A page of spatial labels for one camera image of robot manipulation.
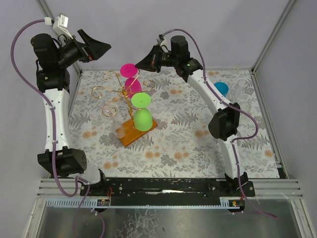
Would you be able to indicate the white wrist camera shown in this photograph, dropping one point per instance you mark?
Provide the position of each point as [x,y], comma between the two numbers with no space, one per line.
[163,43]
[59,25]

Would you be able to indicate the clear wine glass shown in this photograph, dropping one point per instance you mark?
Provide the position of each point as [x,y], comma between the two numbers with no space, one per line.
[240,88]
[110,112]
[245,106]

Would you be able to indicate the gold wire glass rack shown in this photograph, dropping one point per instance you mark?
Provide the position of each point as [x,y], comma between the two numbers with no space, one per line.
[131,133]

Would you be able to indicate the clear wine glass front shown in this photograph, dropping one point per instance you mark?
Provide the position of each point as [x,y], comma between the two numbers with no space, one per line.
[110,112]

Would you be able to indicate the green wine glass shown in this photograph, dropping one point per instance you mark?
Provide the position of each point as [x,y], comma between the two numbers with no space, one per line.
[142,117]

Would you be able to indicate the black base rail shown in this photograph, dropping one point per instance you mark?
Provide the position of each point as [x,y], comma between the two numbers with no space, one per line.
[169,191]

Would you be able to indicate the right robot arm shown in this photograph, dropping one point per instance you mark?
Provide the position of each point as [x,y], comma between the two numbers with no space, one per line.
[225,115]

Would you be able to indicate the pink wine glass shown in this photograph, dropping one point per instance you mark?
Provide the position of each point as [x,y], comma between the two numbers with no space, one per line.
[132,85]

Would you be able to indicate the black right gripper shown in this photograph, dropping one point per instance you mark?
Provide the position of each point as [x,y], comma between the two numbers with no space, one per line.
[156,60]

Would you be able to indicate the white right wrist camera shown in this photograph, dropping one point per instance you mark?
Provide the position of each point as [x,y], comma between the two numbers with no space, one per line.
[163,43]

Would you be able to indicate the blue wine glass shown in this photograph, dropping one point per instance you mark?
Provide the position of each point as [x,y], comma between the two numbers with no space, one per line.
[221,88]

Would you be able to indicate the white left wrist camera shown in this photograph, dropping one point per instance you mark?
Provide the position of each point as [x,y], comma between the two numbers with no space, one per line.
[59,25]

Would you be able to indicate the white slotted cable duct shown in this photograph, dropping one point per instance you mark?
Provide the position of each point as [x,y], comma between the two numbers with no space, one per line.
[75,202]

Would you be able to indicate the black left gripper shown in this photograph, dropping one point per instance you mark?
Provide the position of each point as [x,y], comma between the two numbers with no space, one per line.
[84,49]

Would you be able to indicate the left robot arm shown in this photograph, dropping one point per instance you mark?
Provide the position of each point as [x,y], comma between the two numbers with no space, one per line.
[60,159]

